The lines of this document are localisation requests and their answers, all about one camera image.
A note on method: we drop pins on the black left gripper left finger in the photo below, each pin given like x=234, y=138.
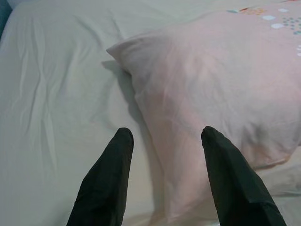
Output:
x=105, y=179

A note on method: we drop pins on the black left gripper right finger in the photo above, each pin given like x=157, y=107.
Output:
x=232, y=183

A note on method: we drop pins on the pink patterned pillow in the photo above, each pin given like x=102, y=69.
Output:
x=211, y=82

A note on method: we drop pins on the bed mattress with cream sheet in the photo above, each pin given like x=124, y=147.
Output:
x=58, y=94

